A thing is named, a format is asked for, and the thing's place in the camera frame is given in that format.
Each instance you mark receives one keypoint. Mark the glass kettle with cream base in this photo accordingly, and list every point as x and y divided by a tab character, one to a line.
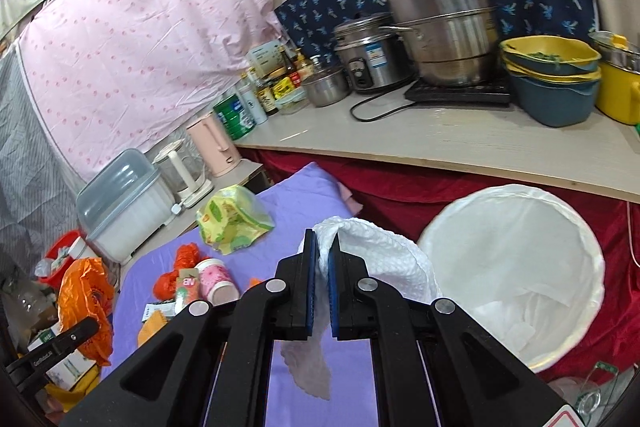
182	172

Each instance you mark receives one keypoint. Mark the purple table cloth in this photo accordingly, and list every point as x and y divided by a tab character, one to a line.
300	207

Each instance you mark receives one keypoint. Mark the small steel bowl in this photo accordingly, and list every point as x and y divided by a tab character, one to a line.
325	89

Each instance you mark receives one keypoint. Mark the small orange plastic bag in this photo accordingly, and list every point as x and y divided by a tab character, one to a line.
175	272

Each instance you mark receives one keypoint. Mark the orange cloth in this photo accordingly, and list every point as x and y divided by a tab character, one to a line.
152	329

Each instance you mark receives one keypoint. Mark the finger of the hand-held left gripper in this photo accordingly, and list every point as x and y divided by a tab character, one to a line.
60	347

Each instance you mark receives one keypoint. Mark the large orange plastic bag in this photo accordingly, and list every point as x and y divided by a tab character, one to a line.
85	302

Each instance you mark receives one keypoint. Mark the blue plastic basin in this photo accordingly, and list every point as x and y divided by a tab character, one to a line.
555	102

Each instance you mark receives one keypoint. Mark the row of condiment bottles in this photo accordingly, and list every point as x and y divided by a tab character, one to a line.
285	82

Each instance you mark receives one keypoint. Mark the green tin can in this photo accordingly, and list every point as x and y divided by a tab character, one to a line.
235	117

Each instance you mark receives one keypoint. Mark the red cloth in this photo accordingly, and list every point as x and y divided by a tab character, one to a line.
400	192

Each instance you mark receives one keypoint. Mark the pink floral paper cup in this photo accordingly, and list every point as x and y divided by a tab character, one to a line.
215	282

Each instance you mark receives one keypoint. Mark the pink electric kettle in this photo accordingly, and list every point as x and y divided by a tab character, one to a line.
212	147

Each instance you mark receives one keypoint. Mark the white paper towel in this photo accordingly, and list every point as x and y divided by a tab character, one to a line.
380	252

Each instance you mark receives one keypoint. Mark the silver rice cooker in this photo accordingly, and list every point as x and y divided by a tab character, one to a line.
370	57

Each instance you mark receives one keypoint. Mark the white green cardboard box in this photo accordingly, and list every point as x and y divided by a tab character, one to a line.
65	369

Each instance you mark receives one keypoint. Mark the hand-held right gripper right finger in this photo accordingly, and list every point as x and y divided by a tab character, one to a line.
334	292

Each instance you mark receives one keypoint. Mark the yellow colander basin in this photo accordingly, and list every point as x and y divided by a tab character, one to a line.
550	59

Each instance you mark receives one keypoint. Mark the grey striped cloth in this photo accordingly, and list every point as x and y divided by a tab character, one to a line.
30	147

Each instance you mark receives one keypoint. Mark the pink dotted sheet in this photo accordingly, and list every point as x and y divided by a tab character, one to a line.
150	32

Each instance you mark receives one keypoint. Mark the translucent plastic storage box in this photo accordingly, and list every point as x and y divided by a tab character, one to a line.
125	207

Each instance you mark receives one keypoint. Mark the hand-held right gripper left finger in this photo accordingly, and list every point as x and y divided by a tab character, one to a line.
310	277

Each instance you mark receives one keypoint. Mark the red plastic basin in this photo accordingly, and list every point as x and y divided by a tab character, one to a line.
55	277

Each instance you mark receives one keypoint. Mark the black induction cooktop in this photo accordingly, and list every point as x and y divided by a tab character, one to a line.
460	95

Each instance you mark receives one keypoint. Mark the white lined trash bin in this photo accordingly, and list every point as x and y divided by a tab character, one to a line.
500	247

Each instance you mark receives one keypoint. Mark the green yellow plastic bag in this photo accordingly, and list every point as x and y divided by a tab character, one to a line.
230	217

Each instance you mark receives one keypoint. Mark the white power plug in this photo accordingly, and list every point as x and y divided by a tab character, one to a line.
176	209

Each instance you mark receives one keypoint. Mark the yellow pot with glass lid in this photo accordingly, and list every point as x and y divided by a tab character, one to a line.
620	92

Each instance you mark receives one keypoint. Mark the green white drink carton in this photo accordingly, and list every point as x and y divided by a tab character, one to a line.
185	289

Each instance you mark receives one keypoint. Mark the stainless steel steamer pot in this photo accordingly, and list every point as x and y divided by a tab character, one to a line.
440	32

